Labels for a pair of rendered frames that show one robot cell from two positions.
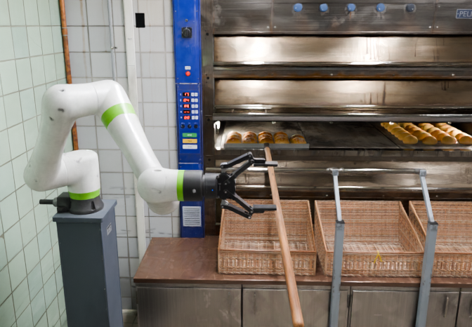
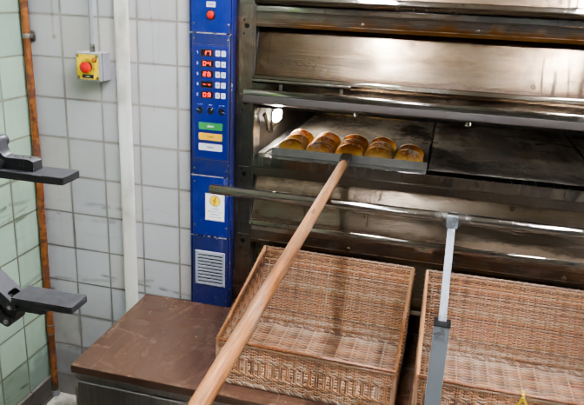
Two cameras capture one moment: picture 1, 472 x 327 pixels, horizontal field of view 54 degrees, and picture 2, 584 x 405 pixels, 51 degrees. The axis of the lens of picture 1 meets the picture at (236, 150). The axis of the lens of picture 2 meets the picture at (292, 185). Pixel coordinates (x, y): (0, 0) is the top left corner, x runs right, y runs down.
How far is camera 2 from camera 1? 0.92 m
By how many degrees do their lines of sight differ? 12
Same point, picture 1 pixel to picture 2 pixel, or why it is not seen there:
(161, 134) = (167, 121)
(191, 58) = not seen: outside the picture
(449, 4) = not seen: outside the picture
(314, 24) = not seen: outside the picture
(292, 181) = (388, 229)
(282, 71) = (382, 21)
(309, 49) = not seen: outside the picture
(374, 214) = (539, 310)
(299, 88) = (413, 56)
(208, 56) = not seen: outside the picture
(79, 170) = not seen: outside the picture
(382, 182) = (563, 251)
